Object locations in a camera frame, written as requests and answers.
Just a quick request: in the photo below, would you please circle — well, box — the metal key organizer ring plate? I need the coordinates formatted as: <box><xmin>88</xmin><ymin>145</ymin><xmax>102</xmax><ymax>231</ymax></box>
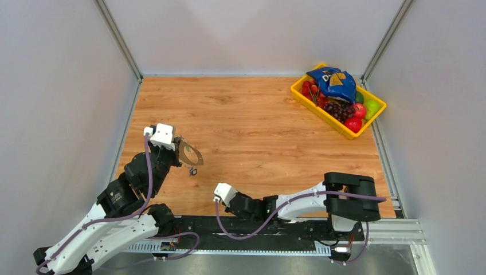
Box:
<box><xmin>179</xmin><ymin>137</ymin><xmax>205</xmax><ymax>167</ymax></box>

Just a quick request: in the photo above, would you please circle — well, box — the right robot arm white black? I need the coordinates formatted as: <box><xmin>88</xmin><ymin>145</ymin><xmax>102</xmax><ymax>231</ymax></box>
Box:
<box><xmin>213</xmin><ymin>172</ymin><xmax>386</xmax><ymax>239</ymax></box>

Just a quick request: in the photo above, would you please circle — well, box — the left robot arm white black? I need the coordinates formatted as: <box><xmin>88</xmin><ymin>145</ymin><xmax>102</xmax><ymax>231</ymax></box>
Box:
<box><xmin>33</xmin><ymin>123</ymin><xmax>182</xmax><ymax>274</ymax></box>

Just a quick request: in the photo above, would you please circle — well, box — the yellow plastic bin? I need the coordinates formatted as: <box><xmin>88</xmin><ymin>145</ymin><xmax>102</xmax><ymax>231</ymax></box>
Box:
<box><xmin>291</xmin><ymin>63</ymin><xmax>387</xmax><ymax>139</ymax></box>

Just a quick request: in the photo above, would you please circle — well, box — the red cherries bunch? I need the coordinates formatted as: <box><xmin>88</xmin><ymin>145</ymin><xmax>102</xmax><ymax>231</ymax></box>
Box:
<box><xmin>300</xmin><ymin>79</ymin><xmax>330</xmax><ymax>109</ymax></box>

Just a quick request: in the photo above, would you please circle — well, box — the purple grape bunch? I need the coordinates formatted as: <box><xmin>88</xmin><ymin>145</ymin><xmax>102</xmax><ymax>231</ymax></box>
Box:
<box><xmin>323</xmin><ymin>101</ymin><xmax>356</xmax><ymax>124</ymax></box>

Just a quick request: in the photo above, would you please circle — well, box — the red apple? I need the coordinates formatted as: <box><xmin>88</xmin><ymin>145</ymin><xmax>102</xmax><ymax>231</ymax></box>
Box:
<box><xmin>344</xmin><ymin>117</ymin><xmax>363</xmax><ymax>133</ymax></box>

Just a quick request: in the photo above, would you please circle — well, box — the red peach fruit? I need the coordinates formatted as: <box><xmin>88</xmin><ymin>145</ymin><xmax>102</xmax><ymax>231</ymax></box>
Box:
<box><xmin>352</xmin><ymin>103</ymin><xmax>367</xmax><ymax>120</ymax></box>

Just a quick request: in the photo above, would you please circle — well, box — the blue chips bag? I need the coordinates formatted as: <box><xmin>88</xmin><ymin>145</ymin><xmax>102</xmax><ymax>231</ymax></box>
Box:
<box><xmin>306</xmin><ymin>66</ymin><xmax>356</xmax><ymax>104</ymax></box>

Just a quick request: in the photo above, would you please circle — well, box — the green apple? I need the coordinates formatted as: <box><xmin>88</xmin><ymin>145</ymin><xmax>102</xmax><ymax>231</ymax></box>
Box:
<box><xmin>363</xmin><ymin>100</ymin><xmax>381</xmax><ymax>121</ymax></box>

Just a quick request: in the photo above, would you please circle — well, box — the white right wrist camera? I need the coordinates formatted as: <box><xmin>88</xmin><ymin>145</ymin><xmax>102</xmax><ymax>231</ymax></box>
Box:
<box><xmin>213</xmin><ymin>183</ymin><xmax>238</xmax><ymax>207</ymax></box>

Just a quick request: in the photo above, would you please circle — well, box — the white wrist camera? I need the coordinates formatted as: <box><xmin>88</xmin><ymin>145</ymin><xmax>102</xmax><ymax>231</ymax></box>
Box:
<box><xmin>143</xmin><ymin>123</ymin><xmax>175</xmax><ymax>151</ymax></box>
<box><xmin>213</xmin><ymin>183</ymin><xmax>238</xmax><ymax>207</ymax></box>

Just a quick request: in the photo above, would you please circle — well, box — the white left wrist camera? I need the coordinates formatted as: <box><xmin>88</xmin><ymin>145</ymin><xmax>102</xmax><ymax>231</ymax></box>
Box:
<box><xmin>143</xmin><ymin>123</ymin><xmax>175</xmax><ymax>151</ymax></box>

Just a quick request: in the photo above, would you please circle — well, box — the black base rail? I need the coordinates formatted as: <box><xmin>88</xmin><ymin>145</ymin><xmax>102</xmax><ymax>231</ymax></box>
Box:
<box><xmin>102</xmin><ymin>215</ymin><xmax>365</xmax><ymax>259</ymax></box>

